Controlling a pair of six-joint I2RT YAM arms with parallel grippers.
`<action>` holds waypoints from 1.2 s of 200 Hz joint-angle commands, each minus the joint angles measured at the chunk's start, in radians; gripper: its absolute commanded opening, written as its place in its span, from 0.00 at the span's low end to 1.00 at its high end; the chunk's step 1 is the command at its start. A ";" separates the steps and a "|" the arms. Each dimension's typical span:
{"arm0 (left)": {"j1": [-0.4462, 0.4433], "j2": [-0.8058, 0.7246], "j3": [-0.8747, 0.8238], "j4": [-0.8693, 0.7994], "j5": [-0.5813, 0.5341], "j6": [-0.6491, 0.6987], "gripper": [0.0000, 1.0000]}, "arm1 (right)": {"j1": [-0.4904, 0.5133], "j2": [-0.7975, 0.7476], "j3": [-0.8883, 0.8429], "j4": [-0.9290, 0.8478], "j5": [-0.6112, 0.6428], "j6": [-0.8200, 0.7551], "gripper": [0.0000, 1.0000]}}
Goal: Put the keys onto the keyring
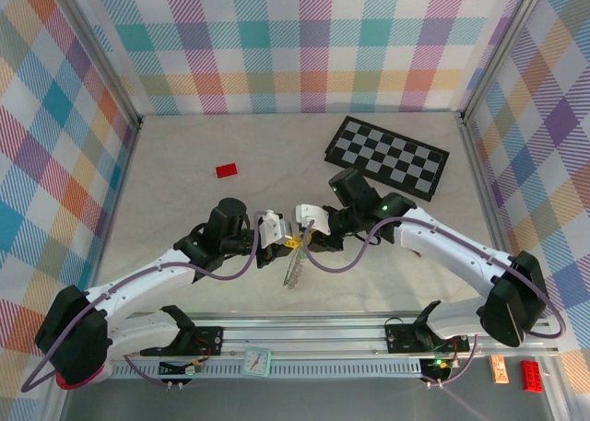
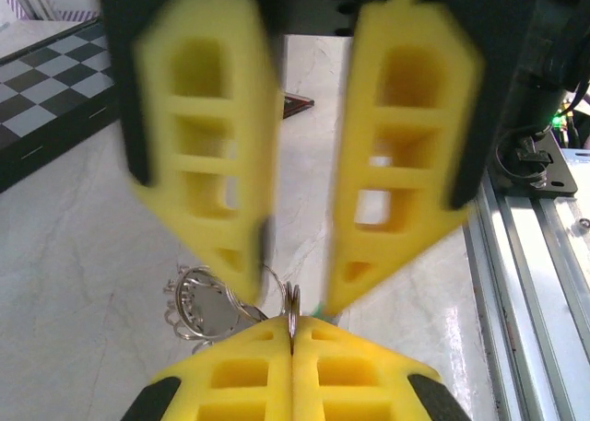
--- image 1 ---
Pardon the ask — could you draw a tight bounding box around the black folding chessboard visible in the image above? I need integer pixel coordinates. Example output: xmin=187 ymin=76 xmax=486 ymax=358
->
xmin=324 ymin=115 xmax=451 ymax=204

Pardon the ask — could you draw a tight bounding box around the small mint green clock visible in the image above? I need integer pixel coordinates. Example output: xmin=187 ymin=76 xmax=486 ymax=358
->
xmin=242 ymin=346 xmax=273 ymax=378

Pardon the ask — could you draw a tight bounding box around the small circuit board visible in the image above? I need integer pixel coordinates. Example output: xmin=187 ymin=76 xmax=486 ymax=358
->
xmin=158 ymin=357 xmax=207 ymax=378
xmin=420 ymin=355 xmax=463 ymax=377

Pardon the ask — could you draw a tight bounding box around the small wooden block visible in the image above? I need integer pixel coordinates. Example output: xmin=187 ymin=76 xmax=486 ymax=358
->
xmin=489 ymin=354 xmax=510 ymax=386

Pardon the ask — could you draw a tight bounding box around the red studded toy brick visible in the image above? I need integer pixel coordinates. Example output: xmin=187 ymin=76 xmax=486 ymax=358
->
xmin=520 ymin=359 xmax=546 ymax=395

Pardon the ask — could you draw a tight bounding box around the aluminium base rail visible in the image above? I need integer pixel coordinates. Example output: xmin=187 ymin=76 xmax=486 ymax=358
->
xmin=108 ymin=316 xmax=557 ymax=366

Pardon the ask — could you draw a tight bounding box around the thin black wire loop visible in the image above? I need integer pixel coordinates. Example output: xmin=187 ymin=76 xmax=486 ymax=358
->
xmin=384 ymin=316 xmax=419 ymax=337

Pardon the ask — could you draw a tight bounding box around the slotted grey cable duct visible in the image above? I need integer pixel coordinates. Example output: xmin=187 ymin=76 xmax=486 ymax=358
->
xmin=110 ymin=363 xmax=423 ymax=379

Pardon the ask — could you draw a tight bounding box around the aluminium side rail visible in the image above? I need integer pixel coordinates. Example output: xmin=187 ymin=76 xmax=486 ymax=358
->
xmin=455 ymin=114 xmax=575 ymax=421

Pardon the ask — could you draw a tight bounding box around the short purple cable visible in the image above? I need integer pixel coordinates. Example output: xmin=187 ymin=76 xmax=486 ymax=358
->
xmin=420 ymin=342 xmax=477 ymax=388
xmin=123 ymin=353 xmax=195 ymax=391

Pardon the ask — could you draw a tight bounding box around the aluminium frame post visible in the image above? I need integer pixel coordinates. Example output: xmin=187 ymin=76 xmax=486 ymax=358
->
xmin=57 ymin=0 xmax=143 ymax=130
xmin=459 ymin=0 xmax=549 ymax=125

